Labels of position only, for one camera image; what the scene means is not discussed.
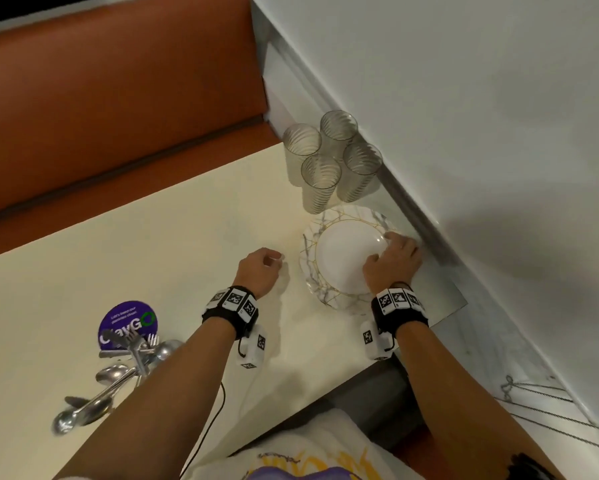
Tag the person's right hand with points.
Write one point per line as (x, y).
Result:
(394, 264)

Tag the small steel spoon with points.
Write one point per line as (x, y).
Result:
(110, 374)

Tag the person's right forearm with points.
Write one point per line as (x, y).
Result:
(459, 394)

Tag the large steel spoon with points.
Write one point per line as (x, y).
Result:
(82, 414)

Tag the person's left forearm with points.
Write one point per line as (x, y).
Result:
(154, 399)

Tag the steel fork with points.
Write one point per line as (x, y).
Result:
(142, 349)

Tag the plain white plate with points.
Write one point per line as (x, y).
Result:
(342, 254)

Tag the ribbed clear glass tumbler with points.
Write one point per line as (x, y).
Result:
(319, 187)
(299, 154)
(359, 177)
(338, 132)

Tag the person's left hand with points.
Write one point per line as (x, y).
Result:
(257, 274)

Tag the purple round cutlery holder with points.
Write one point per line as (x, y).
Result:
(122, 322)

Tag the white printed shirt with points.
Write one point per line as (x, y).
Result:
(319, 449)

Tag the marble pattern plate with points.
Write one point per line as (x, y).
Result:
(309, 254)

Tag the person's right thumb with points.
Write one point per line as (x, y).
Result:
(371, 264)

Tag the black marker wristband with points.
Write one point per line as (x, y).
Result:
(399, 307)
(232, 307)

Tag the orange upholstered bench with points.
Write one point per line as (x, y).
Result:
(104, 119)

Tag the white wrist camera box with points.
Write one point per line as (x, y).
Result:
(252, 347)
(374, 339)

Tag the person's left fingers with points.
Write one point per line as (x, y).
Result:
(275, 258)

